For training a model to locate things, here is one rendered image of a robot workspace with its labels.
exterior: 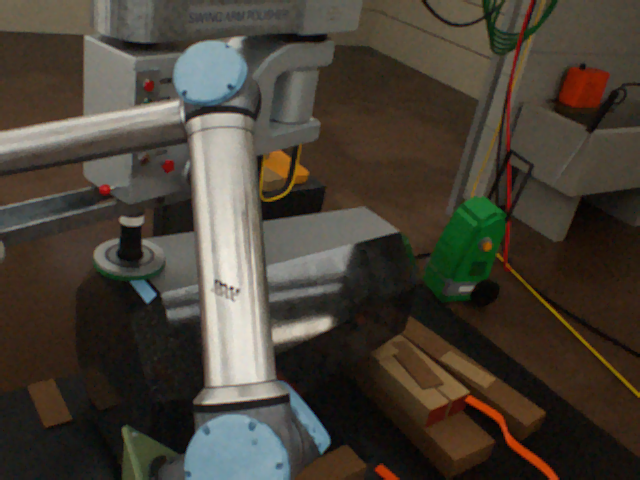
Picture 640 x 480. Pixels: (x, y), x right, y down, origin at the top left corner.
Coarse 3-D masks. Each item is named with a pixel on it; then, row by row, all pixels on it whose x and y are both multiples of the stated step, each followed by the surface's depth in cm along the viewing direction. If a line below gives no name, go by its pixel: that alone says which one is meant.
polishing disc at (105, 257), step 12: (144, 240) 220; (96, 252) 208; (108, 252) 210; (144, 252) 213; (156, 252) 214; (96, 264) 205; (108, 264) 204; (120, 264) 205; (132, 264) 206; (144, 264) 207; (156, 264) 208
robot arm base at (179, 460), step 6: (180, 456) 122; (168, 462) 120; (174, 462) 119; (180, 462) 118; (162, 468) 119; (168, 468) 118; (174, 468) 117; (180, 468) 117; (162, 474) 117; (168, 474) 116; (174, 474) 116; (180, 474) 116
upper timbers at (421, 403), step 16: (400, 336) 309; (416, 352) 301; (368, 368) 296; (384, 368) 287; (400, 368) 288; (432, 368) 292; (384, 384) 289; (400, 384) 280; (416, 384) 281; (448, 384) 284; (400, 400) 282; (416, 400) 274; (432, 400) 274; (448, 400) 277; (416, 416) 275; (432, 416) 272; (448, 416) 281
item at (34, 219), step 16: (64, 192) 188; (80, 192) 192; (96, 192) 196; (0, 208) 174; (16, 208) 178; (32, 208) 181; (48, 208) 185; (64, 208) 189; (80, 208) 191; (96, 208) 184; (112, 208) 189; (128, 208) 193; (144, 208) 198; (0, 224) 175; (16, 224) 177; (32, 224) 170; (48, 224) 174; (64, 224) 178; (80, 224) 182; (16, 240) 169; (32, 240) 172
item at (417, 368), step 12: (384, 348) 296; (396, 348) 298; (408, 348) 300; (408, 360) 292; (420, 360) 294; (408, 372) 286; (420, 372) 286; (432, 372) 288; (420, 384) 279; (432, 384) 281
